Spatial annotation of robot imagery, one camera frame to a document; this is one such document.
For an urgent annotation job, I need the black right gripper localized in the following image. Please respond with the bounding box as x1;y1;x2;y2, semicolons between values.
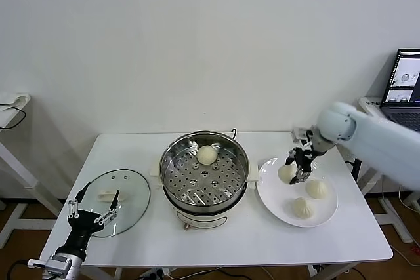
283;130;322;185

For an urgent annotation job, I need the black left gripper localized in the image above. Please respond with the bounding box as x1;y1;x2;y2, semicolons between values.
63;181;121;254

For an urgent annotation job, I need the white steamed baozi bun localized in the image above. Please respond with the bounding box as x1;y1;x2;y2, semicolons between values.
277;164;298;184
287;197;315;220
305;179;329;200
196;145;218;165

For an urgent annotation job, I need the round glass pot lid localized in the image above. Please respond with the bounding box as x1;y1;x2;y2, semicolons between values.
75;168;152;238

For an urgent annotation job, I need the stainless steel steamer basket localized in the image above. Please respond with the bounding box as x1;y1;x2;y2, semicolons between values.
150;130;261;207

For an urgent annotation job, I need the round white plate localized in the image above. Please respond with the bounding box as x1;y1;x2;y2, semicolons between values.
257;157;339;228

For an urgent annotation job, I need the white laptop side table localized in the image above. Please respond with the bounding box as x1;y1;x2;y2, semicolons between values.
358;96;420;245

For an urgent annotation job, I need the white power strip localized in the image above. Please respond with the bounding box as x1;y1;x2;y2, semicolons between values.
140;268;171;279

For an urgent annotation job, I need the white side table with cloth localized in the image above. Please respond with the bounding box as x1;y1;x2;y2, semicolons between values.
0;93;65;249

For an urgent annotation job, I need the white folded cloth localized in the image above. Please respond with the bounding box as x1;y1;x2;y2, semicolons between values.
0;93;30;113

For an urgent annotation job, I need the grey open laptop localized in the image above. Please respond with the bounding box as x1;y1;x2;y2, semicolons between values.
380;47;420;132

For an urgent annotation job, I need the black laptop power cable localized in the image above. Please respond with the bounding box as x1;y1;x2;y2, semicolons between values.
346;158;364;179

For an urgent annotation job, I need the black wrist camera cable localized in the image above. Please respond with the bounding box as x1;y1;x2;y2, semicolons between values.
9;259;32;270

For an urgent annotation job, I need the thin black cable loop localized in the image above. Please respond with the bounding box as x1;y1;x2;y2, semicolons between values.
0;104;27;129

